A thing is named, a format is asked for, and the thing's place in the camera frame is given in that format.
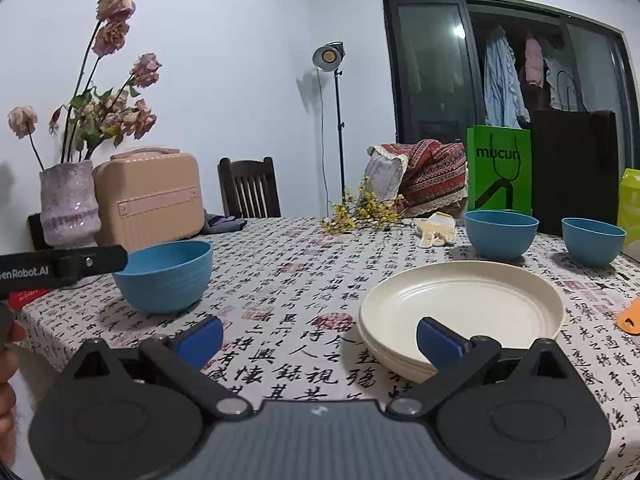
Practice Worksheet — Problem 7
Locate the cream knitted work glove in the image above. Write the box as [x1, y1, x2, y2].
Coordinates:
[416, 212, 457, 248]

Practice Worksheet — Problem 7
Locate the yellow flower branch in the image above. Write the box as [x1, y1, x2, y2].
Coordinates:
[320, 175, 406, 235]

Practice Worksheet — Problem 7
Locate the white hanging garment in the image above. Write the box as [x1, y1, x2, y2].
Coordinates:
[542, 45, 586, 111]

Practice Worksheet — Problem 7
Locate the pink hanging garment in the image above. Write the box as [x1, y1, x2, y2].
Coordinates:
[524, 35, 545, 86]

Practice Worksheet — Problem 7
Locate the dark box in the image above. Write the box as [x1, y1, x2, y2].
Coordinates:
[27, 212, 48, 251]

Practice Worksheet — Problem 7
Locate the grey purple fabric pouch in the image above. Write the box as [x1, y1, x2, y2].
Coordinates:
[202, 214, 247, 235]

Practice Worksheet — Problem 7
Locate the studio light on stand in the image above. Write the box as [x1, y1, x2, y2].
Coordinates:
[312, 41, 348, 203]

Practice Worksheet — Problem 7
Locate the purple ceramic vase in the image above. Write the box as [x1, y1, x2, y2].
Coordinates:
[39, 160, 100, 249]

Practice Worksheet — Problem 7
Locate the dark wooden chair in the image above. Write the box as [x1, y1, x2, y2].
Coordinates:
[218, 157, 281, 219]

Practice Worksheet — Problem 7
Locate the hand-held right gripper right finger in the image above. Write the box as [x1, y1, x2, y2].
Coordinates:
[385, 316, 576, 421]

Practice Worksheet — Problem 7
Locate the person's left hand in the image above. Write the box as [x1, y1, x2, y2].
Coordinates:
[0, 320, 27, 466]

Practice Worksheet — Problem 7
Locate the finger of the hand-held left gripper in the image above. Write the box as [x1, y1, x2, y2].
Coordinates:
[51, 245, 128, 287]

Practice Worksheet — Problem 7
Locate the red patterned blanket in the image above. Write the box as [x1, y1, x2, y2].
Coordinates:
[370, 139, 468, 208]

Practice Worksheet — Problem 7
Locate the blue bowl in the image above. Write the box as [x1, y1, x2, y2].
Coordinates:
[561, 217, 627, 267]
[112, 240, 215, 315]
[465, 210, 540, 261]

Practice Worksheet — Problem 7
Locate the pink hard-shell suitcase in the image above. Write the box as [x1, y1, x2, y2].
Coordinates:
[93, 147, 205, 253]

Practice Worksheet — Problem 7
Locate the yellow-green snack box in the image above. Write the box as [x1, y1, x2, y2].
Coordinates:
[617, 168, 640, 246]

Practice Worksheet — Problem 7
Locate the grey lace-trimmed cushion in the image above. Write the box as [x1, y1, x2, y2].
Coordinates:
[364, 146, 408, 206]

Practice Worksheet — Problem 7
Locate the green paper bag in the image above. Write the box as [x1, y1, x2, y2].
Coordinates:
[466, 126, 533, 216]

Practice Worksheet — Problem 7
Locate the red box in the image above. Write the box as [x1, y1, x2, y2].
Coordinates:
[10, 289, 51, 307]

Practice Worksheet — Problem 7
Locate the light blue hanging shirt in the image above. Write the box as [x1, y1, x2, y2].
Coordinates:
[484, 25, 530, 128]

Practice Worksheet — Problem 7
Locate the orange plastic scoop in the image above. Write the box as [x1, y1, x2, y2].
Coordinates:
[616, 297, 640, 335]

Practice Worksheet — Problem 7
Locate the dried pink rose bouquet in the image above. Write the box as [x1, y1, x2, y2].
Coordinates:
[7, 0, 163, 171]

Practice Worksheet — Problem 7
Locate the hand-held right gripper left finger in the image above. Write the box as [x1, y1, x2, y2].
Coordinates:
[64, 315, 253, 421]

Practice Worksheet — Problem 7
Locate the dark sliding glass door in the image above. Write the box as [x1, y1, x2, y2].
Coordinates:
[380, 0, 640, 146]

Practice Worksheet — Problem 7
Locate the black paper bag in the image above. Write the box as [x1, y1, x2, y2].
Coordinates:
[530, 72, 620, 237]

